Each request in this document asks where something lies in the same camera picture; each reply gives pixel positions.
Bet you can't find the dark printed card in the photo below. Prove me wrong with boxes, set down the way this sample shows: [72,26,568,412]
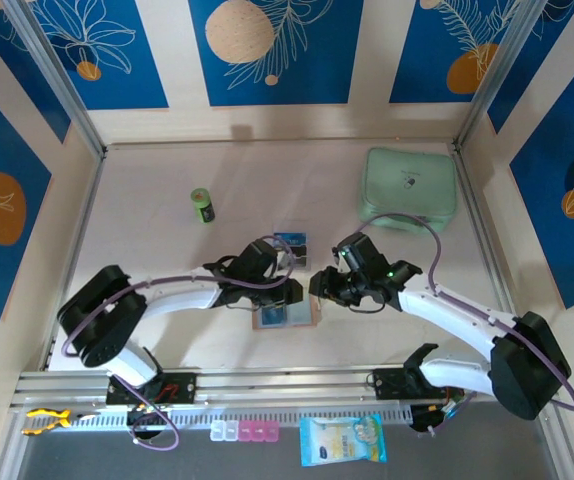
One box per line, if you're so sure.
[284,243,314,271]

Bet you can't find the tan leather card holder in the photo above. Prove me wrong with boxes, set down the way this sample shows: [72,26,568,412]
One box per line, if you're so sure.
[250,298,322,331]

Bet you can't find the blue printed card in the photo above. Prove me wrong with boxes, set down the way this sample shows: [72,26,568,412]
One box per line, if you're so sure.
[272,230,312,247]

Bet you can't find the grey plastic card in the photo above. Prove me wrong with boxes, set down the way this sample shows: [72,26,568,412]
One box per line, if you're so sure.
[286,298,314,326]

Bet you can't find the green cylindrical battery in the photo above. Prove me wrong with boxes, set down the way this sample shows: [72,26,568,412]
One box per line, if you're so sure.
[189,187,217,226]

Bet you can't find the mint green zip pouch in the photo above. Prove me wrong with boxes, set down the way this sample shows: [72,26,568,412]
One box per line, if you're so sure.
[356,146,458,235]

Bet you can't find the white and pink pill organizer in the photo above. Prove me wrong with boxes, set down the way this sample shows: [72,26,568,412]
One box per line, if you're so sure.
[209,420,282,444]

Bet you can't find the black base electronics module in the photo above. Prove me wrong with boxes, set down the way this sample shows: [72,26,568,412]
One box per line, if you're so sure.
[409,399,468,437]
[125,402,171,442]

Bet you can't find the blue wet wipes packet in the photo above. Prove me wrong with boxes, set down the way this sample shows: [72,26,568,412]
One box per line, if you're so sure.
[299,412,388,469]

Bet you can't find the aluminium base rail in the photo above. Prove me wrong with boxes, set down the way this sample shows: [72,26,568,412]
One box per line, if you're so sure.
[9,358,561,409]

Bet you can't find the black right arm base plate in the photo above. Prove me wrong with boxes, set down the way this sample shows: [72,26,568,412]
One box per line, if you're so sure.
[372,367,464,401]

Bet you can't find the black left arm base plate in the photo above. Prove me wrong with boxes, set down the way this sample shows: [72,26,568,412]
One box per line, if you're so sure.
[105,370,199,406]

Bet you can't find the white slotted cable duct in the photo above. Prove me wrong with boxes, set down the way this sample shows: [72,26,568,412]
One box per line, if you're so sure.
[74,404,414,432]

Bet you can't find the aluminium table side rail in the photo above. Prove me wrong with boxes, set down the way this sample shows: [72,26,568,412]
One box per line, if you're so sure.
[39,149,106,372]
[450,144,531,361]

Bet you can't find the yellow handled pliers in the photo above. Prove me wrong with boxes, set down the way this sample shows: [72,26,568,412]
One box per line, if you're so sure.
[21,407,102,437]

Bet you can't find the aluminium frame post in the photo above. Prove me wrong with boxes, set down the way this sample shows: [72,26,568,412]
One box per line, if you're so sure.
[1,0,107,159]
[452,0,544,154]

